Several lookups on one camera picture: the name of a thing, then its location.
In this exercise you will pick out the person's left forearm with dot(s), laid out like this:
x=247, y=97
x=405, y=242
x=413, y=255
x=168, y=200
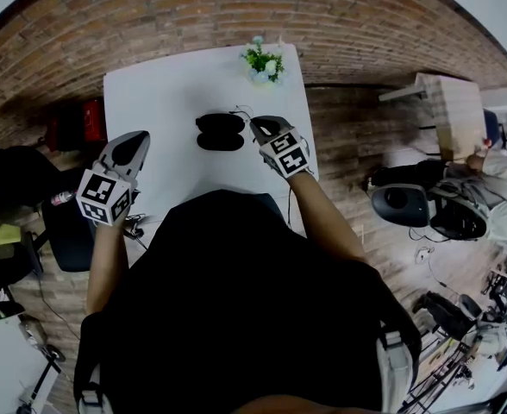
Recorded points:
x=107, y=270

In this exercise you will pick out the person's right forearm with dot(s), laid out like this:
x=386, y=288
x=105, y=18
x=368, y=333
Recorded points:
x=327, y=222

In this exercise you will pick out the plastic bottle with red label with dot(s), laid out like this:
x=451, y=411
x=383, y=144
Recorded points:
x=64, y=197

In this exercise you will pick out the black bag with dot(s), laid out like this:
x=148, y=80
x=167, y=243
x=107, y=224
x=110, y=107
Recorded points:
x=449, y=315

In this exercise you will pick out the black glasses case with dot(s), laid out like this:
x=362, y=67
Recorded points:
x=219, y=134

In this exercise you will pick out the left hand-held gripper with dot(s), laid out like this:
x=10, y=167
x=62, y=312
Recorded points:
x=100, y=196

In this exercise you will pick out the black office chair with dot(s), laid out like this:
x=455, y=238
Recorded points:
x=68, y=231

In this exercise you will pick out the potted artificial flowers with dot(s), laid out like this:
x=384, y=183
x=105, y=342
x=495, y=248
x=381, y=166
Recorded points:
x=264, y=65

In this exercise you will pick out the beige wooden table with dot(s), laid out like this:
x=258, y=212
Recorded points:
x=456, y=110

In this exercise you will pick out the white table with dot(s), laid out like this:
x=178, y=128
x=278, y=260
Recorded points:
x=163, y=114

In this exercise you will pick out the person's black shirt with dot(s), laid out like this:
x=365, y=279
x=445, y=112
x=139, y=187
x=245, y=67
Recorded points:
x=245, y=309

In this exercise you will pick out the red box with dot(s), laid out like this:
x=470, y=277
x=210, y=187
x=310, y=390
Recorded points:
x=94, y=121

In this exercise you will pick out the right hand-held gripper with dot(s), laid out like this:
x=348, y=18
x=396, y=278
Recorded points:
x=290, y=158

